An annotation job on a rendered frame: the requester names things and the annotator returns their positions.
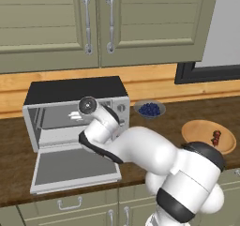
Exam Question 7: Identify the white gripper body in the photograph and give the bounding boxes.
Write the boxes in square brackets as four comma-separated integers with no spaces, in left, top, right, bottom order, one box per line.
[67,110,84,122]

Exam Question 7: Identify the silver toaster oven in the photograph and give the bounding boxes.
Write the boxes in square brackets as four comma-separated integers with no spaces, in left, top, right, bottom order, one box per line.
[22,75,131,155]

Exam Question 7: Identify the silver toaster oven door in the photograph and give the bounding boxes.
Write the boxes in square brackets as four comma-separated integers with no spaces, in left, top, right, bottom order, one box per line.
[29,144,123,196]

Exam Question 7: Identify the olive green base cupboard door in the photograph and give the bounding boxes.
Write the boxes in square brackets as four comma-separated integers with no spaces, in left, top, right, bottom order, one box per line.
[22,204,121,226]
[0,204,25,226]
[118,201,158,226]

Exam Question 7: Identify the kebab skewer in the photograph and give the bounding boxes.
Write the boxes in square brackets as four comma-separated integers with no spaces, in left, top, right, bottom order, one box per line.
[210,128,223,148]

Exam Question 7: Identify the grey bowl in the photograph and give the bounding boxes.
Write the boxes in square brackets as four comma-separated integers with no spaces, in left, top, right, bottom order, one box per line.
[133,99,167,120]

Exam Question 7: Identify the blueberries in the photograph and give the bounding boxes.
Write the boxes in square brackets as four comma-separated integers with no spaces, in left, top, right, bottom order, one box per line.
[138,101,162,117]

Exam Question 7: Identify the olive green drawer front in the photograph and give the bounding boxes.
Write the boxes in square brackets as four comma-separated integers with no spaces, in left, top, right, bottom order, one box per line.
[16,188,120,218]
[217,167,240,226]

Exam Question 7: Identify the round wooden plate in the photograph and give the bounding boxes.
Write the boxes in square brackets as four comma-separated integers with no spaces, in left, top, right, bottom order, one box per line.
[181,119,237,156]

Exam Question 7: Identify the black framed window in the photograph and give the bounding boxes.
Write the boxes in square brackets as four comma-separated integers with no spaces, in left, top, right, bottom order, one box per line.
[173,0,240,85]

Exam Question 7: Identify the silver base cupboard handle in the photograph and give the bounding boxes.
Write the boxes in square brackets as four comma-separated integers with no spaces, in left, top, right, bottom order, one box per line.
[123,205,131,226]
[107,208,115,226]

